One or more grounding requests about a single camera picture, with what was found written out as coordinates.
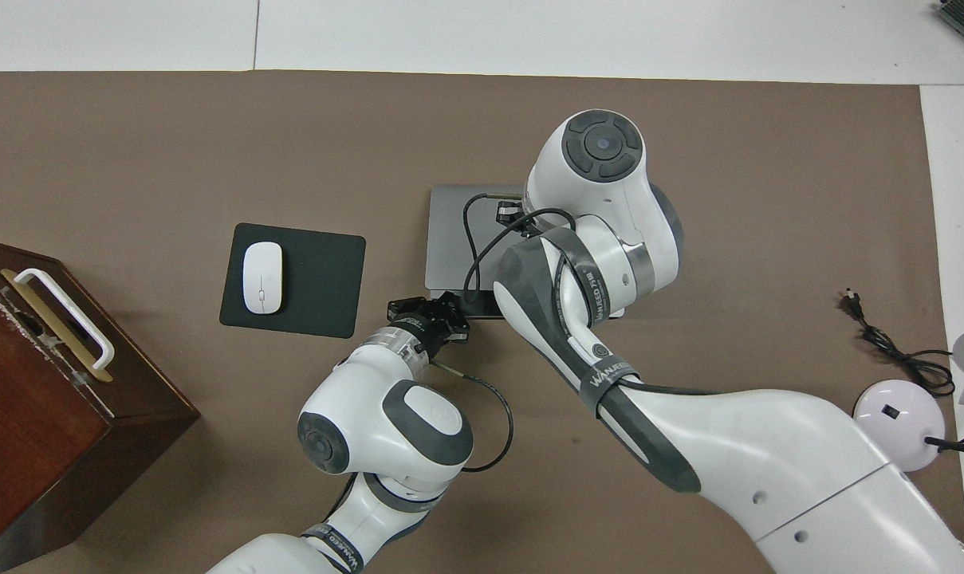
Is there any dark brown wooden box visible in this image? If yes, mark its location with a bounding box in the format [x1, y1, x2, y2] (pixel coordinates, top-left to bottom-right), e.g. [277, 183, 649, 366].
[0, 236, 202, 573]

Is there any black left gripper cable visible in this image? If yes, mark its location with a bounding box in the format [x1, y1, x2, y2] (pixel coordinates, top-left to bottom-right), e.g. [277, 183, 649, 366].
[430, 360, 516, 473]

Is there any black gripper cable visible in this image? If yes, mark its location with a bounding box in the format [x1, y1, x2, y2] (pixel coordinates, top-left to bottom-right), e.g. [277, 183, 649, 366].
[430, 360, 516, 473]
[462, 191, 580, 302]

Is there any grey laptop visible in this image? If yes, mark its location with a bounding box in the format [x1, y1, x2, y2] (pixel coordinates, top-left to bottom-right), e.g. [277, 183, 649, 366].
[424, 185, 628, 320]

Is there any black lamp power cable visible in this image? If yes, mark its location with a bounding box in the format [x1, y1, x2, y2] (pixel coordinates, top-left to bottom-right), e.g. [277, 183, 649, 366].
[839, 289, 957, 397]

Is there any white computer mouse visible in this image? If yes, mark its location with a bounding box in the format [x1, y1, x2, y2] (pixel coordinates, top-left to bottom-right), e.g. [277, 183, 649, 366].
[242, 242, 284, 315]

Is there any white box handle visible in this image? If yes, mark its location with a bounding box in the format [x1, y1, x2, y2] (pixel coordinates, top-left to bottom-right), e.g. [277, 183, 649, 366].
[14, 269, 116, 372]

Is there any brown table mat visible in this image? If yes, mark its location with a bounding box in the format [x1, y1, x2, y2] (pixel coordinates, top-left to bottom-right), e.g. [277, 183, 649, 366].
[0, 70, 964, 574]

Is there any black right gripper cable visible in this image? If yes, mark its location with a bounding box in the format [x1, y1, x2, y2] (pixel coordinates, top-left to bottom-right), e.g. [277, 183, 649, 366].
[462, 191, 580, 302]

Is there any black mouse pad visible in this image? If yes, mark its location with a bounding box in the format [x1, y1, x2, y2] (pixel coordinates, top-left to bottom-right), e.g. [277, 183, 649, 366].
[219, 223, 367, 340]

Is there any white desk lamp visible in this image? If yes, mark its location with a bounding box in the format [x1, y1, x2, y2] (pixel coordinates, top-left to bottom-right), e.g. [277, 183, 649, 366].
[852, 328, 964, 473]

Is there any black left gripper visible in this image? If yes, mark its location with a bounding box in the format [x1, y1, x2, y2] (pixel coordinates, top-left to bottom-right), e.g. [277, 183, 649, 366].
[388, 292, 470, 356]

